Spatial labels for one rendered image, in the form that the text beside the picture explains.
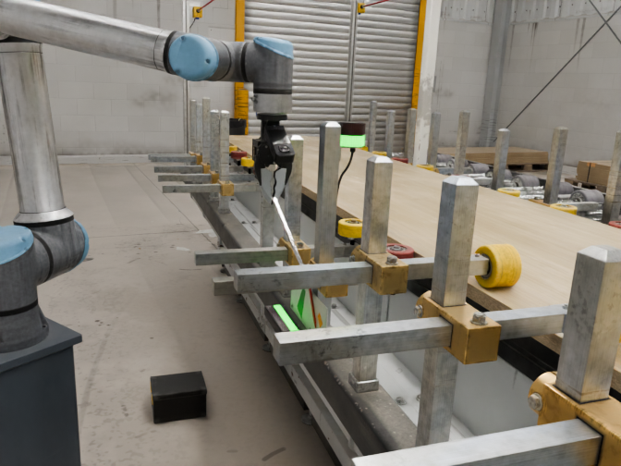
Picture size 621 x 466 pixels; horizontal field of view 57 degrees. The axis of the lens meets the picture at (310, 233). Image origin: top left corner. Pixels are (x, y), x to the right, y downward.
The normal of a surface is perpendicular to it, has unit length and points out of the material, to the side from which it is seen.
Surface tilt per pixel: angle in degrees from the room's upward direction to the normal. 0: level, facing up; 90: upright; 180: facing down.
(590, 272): 90
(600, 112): 90
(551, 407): 90
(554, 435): 0
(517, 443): 0
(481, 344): 90
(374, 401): 0
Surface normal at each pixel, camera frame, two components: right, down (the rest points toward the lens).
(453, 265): 0.32, 0.25
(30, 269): 0.97, 0.10
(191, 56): -0.15, 0.26
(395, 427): 0.04, -0.97
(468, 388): -0.95, 0.04
